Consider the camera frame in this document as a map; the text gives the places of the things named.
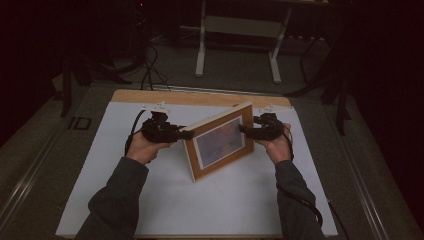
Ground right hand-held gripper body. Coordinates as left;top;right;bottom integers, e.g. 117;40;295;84
252;103;295;142

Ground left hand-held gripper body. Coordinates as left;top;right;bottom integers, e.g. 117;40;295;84
140;101;183;145

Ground wooden picture frame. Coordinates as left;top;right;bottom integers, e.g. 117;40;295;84
181;101;255;184

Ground person's right hand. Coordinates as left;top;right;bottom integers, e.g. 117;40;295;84
254;122;295;166

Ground person's left hand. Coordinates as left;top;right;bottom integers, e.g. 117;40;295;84
125;131;175;166

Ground white paper sheet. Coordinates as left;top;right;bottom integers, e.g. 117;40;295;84
55;101;339;237

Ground black metal stand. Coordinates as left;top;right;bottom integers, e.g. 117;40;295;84
59;54;134;118
285;63;353;137

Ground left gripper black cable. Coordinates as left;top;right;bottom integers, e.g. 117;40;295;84
123;108;148;158

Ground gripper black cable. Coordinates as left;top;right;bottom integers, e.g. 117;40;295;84
123;108;148;158
281;123;351;240

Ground black floor cables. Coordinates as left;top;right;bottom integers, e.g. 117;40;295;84
139;42;173;92

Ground black rectangular floor bracket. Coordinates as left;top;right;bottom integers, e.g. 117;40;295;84
67;116;93;131

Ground white metal table frame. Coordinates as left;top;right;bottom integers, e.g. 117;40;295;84
194;0;295;85

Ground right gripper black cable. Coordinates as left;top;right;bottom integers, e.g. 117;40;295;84
281;123;351;240

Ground aluminium floor rail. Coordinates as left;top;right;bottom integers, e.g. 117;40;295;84
0;99;84;231
323;102;390;240

